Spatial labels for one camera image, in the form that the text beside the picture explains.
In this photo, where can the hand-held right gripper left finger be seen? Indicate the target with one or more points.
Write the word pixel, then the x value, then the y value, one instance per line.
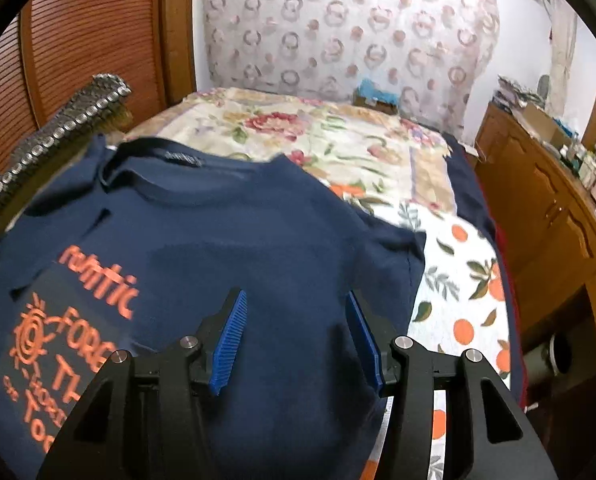
pixel 230 345

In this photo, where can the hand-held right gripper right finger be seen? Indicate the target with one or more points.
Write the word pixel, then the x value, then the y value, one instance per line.
pixel 362 340

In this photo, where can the navy t-shirt with orange print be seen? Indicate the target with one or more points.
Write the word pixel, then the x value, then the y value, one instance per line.
pixel 258 240

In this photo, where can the orange fruit print blanket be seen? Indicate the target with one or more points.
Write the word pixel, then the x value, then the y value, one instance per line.
pixel 457 280

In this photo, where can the red bed sheet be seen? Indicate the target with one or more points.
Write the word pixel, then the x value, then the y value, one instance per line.
pixel 515 310

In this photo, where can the grey cylinder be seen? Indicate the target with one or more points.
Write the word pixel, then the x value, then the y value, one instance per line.
pixel 547 357

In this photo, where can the floral blanket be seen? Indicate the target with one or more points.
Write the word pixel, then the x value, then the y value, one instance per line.
pixel 328 145

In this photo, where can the wooden cabinet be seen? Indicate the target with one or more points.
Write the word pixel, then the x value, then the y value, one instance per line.
pixel 542 210

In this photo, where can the cardboard box with blue contents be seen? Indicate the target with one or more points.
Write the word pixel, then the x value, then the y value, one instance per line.
pixel 377 95

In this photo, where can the silver beaded mat roll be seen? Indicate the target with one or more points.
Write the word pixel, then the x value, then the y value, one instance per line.
pixel 53 135

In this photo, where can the open cardboard box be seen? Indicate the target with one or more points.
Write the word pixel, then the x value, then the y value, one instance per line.
pixel 540 122

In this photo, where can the cluster of small bottles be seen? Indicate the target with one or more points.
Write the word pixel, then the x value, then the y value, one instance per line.
pixel 580 157

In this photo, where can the stack of folded cloths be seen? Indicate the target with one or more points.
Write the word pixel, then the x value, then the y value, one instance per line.
pixel 515 92

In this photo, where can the wooden slatted wardrobe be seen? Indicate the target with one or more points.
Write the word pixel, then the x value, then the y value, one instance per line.
pixel 93 25

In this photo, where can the pale lace curtain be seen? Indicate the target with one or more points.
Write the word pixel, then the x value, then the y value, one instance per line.
pixel 562 50

